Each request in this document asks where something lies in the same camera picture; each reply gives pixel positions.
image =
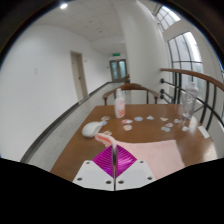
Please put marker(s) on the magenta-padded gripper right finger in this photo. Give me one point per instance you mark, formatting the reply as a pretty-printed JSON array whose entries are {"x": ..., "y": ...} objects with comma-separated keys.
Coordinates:
[{"x": 135, "y": 175}]

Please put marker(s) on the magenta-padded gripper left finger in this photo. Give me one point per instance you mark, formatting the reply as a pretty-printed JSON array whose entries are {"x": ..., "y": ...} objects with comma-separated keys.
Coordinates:
[{"x": 95, "y": 175}]

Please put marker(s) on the pink towel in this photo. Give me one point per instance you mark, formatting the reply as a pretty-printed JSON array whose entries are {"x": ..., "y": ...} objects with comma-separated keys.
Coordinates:
[{"x": 156, "y": 153}]

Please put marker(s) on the white computer mouse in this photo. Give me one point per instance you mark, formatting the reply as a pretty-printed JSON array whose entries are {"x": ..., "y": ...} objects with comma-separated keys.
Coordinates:
[{"x": 91, "y": 129}]

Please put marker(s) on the small pink printed sticker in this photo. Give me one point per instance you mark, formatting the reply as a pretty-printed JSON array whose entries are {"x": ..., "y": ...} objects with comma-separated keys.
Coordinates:
[
  {"x": 127, "y": 127},
  {"x": 169, "y": 125},
  {"x": 127, "y": 121},
  {"x": 105, "y": 118}
]

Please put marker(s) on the small blue printed sticker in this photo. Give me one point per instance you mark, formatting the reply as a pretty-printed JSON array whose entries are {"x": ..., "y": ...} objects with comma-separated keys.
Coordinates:
[{"x": 165, "y": 128}]

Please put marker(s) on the small blue round sticker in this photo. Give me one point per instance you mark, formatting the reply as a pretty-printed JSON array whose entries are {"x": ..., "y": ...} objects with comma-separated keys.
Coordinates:
[{"x": 138, "y": 118}]

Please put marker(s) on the small pale printed sticker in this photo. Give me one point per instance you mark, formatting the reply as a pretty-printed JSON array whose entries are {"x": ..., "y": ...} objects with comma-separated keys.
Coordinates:
[
  {"x": 177, "y": 121},
  {"x": 164, "y": 119},
  {"x": 185, "y": 128},
  {"x": 150, "y": 117}
]

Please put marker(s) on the white bottle with pink label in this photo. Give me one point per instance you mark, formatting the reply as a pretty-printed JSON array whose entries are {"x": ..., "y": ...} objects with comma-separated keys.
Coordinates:
[{"x": 119, "y": 105}]

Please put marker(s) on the white paper card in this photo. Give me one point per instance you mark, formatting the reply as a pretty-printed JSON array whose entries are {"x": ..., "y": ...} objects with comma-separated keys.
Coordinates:
[{"x": 203, "y": 132}]

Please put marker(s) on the wooden armchair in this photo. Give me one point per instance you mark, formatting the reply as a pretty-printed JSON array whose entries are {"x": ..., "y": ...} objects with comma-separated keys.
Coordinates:
[{"x": 131, "y": 87}]

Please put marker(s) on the clear plastic bottle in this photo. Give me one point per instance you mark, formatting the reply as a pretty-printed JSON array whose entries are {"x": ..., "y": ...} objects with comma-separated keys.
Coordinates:
[{"x": 190, "y": 100}]

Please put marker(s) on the dark wooden chair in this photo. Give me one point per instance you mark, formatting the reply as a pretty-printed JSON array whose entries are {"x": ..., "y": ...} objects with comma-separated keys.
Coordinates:
[{"x": 127, "y": 78}]

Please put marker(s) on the white single door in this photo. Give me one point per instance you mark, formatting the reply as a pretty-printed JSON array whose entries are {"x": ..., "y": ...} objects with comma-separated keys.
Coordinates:
[{"x": 79, "y": 76}]

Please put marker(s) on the glazed double door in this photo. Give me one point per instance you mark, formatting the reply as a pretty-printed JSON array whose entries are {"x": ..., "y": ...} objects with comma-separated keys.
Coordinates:
[{"x": 118, "y": 70}]

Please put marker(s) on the wood-topped black metal railing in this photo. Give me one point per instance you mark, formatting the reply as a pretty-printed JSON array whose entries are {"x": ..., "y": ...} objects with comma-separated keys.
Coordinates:
[{"x": 196, "y": 74}]

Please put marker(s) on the green exit sign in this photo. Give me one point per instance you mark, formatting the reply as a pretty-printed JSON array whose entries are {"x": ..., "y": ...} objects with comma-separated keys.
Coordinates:
[{"x": 116, "y": 54}]

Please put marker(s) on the large dark-framed window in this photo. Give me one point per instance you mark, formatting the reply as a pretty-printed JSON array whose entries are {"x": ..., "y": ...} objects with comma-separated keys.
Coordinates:
[{"x": 185, "y": 50}]

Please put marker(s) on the round ceiling light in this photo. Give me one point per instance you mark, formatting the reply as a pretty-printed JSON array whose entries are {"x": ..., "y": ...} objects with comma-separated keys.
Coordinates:
[{"x": 63, "y": 6}]

